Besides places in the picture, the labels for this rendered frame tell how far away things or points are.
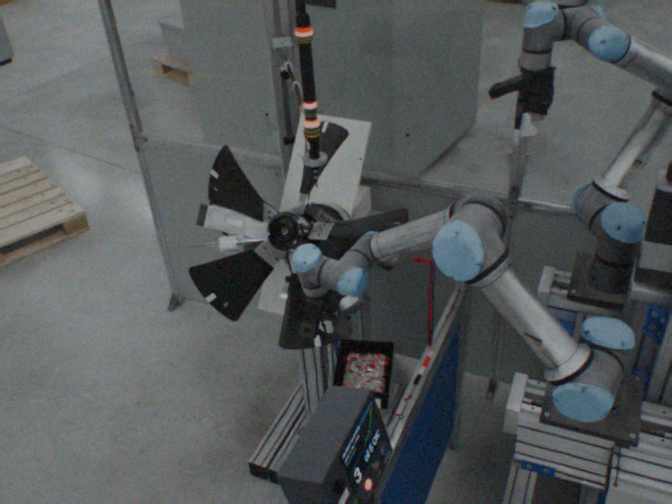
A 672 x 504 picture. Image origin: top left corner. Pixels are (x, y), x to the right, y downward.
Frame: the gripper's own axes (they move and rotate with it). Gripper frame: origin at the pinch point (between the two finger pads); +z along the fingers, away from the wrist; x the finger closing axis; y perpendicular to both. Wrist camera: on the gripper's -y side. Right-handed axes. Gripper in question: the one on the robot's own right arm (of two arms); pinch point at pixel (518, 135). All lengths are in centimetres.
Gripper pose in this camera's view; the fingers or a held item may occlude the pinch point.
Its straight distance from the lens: 203.4
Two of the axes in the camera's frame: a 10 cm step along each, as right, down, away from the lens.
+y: 9.1, 2.0, -3.6
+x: 4.1, -5.6, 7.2
